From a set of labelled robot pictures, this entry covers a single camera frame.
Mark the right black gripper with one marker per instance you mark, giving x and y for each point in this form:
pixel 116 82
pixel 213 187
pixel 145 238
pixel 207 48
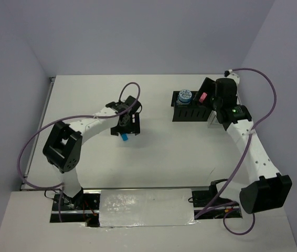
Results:
pixel 209 86

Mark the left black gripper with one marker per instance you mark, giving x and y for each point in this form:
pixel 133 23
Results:
pixel 133 127

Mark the blue capped highlighter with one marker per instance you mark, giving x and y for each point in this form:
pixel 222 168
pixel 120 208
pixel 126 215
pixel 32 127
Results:
pixel 124 137

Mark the pink glue stick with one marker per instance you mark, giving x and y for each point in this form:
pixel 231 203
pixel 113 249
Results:
pixel 202 97

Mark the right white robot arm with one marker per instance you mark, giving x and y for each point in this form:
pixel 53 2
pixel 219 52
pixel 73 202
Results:
pixel 268 188

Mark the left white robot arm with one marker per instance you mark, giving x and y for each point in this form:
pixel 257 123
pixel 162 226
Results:
pixel 63 146

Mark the white slotted organizer box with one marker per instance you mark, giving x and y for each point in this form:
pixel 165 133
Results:
pixel 216 119

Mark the black slotted organizer box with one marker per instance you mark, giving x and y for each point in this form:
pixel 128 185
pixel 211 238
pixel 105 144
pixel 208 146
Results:
pixel 192 112

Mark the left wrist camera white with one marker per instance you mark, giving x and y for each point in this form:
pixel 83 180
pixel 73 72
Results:
pixel 118 107

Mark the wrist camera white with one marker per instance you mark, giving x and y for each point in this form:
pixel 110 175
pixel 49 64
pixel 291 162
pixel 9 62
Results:
pixel 232 75
pixel 118 107

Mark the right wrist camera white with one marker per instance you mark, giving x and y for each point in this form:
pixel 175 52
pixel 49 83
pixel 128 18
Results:
pixel 232 75

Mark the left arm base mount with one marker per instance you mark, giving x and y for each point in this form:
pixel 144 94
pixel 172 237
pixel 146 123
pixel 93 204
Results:
pixel 86 213

